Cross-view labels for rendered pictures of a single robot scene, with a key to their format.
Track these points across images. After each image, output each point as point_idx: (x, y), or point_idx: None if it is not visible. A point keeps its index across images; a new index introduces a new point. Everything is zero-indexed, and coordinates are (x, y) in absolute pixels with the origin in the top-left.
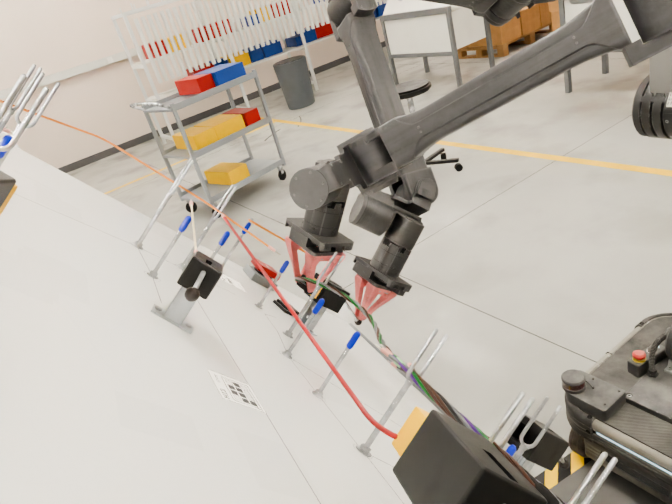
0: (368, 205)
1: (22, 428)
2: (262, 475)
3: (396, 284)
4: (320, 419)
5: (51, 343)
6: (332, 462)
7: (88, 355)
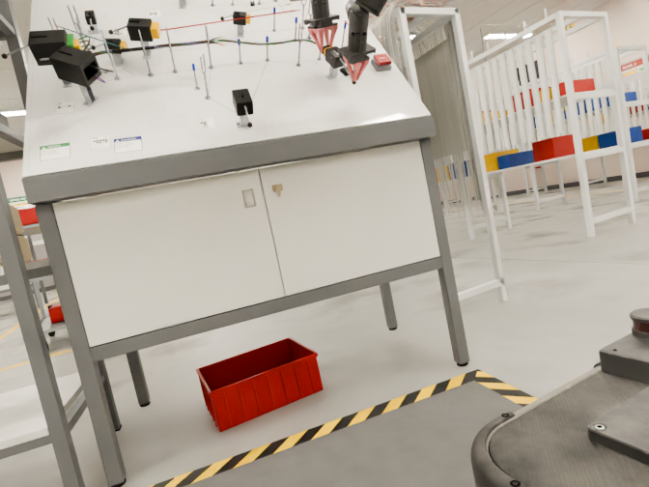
0: (347, 4)
1: (161, 18)
2: (174, 42)
3: (340, 52)
4: (220, 60)
5: (192, 18)
6: (194, 57)
7: (194, 22)
